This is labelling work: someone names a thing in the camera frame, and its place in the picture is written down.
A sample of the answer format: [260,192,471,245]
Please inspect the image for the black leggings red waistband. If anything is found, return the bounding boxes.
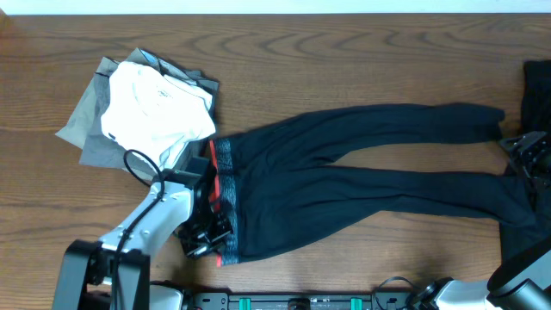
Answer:
[214,103,550,264]

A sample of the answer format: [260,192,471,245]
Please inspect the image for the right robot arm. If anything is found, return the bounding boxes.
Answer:
[406,131,550,310]

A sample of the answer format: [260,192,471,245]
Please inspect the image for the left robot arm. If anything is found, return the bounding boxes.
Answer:
[53,158,232,310]

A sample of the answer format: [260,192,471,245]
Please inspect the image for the black garment at right edge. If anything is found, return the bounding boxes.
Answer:
[521,60,550,133]

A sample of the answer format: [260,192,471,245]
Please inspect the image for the white t-shirt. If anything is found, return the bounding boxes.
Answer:
[101,61,216,169]

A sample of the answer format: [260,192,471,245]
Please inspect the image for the grey folded garment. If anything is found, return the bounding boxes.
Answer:
[56,48,220,170]

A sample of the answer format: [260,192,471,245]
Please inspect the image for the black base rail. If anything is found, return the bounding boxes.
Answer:
[150,277,431,310]

